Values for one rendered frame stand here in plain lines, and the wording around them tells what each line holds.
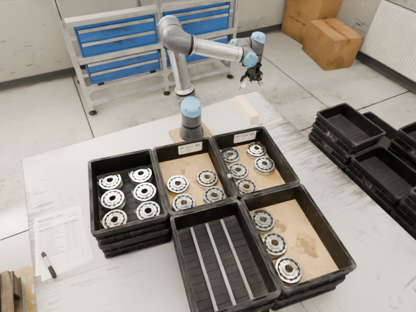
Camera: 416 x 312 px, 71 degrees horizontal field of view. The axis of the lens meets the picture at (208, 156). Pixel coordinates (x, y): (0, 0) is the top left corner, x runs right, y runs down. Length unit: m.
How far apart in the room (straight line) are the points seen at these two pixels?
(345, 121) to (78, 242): 2.04
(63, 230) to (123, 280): 0.39
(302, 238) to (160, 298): 0.63
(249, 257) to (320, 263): 0.28
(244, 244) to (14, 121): 2.84
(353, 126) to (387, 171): 0.41
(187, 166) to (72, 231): 0.62
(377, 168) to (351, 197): 0.76
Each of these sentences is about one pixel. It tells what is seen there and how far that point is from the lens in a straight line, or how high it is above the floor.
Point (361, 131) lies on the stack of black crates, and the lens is 2.50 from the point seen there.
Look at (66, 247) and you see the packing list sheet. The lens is 1.51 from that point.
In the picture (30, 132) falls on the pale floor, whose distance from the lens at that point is 3.34.
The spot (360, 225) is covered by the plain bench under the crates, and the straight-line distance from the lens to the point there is 1.63.
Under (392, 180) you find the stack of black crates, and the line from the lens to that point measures 2.40.
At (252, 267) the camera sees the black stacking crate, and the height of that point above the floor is 0.83.
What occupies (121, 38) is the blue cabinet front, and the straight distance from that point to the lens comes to 2.99.
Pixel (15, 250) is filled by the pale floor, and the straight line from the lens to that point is 2.51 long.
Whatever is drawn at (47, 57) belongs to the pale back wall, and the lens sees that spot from 3.93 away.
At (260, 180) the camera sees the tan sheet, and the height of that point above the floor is 0.83.
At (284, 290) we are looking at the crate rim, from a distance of 1.10.
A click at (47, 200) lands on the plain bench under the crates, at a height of 0.70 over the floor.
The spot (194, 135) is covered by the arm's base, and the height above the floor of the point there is 0.77.
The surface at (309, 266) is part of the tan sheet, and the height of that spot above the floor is 0.83.
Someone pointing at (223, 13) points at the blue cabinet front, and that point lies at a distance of 3.34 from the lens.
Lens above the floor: 1.94
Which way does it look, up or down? 47 degrees down
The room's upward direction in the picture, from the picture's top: 2 degrees clockwise
